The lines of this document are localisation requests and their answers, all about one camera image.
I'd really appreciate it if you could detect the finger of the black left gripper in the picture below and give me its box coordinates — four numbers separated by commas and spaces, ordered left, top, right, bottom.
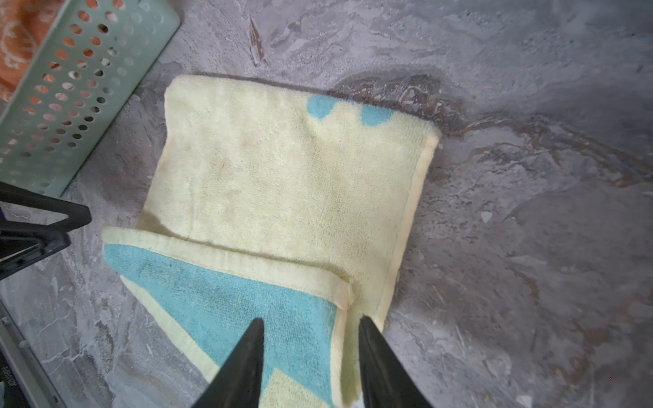
1, 224, 71, 280
1, 182, 92, 232

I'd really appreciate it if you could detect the green yellow striped towel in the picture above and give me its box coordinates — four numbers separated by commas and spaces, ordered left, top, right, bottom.
102, 75, 441, 407

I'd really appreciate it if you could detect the pink orange patterned towel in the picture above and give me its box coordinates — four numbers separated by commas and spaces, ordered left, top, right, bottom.
1, 0, 64, 102

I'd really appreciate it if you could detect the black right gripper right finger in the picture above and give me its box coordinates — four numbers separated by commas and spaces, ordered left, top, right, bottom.
358, 316, 432, 408

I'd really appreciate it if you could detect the light green plastic basket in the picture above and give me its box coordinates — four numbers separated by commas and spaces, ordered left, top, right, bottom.
1, 1, 180, 197

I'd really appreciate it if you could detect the aluminium mounting rail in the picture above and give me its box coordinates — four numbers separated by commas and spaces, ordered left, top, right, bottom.
1, 303, 66, 407

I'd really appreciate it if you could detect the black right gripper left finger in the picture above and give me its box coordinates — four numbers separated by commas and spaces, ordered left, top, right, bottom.
192, 318, 265, 408

